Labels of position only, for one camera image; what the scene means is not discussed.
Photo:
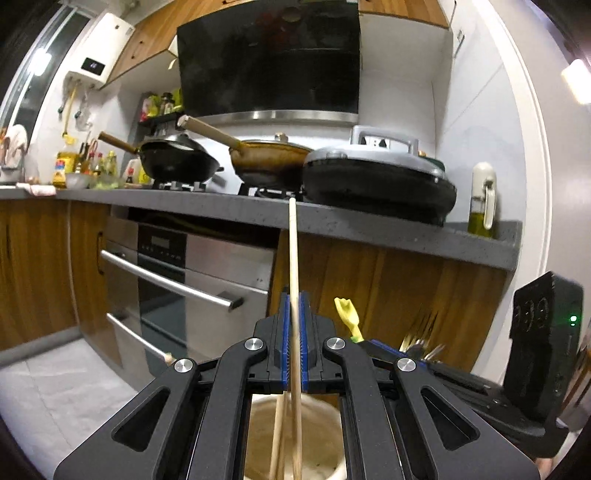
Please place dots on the gold metal fork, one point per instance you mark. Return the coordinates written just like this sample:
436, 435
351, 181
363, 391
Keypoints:
420, 331

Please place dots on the yellow oil bottle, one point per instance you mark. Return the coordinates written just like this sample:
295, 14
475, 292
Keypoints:
65, 163

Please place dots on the oil dispenser bottle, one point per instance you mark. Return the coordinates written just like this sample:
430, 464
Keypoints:
483, 201

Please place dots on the black wok wooden handle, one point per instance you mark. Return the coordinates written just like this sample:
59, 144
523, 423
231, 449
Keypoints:
173, 158

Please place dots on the black camera box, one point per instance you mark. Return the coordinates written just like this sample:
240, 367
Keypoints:
545, 332

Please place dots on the silver metal fork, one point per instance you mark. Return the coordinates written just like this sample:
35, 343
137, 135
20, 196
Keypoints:
420, 351

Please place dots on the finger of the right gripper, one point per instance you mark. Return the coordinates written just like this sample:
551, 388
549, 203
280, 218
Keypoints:
384, 352

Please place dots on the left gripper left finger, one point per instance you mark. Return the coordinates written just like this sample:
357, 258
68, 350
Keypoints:
225, 386

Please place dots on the grey electric griddle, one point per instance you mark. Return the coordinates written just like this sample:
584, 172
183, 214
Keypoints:
380, 172

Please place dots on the white water heater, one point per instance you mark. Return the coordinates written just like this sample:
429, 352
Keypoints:
98, 52

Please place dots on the stainless steel oven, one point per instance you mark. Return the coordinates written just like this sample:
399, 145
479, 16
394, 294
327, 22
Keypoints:
182, 286

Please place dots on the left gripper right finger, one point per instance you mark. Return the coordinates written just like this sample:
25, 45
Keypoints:
335, 366

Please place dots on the wooden chopstick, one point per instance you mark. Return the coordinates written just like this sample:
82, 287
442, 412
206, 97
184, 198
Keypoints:
295, 344

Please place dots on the black range hood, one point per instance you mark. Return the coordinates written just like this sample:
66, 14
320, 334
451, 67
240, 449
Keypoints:
271, 55

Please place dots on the brown frying pan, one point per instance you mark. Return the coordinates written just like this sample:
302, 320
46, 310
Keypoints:
269, 164

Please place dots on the yellow plastic fork spoon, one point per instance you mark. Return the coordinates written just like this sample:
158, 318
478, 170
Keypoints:
349, 316

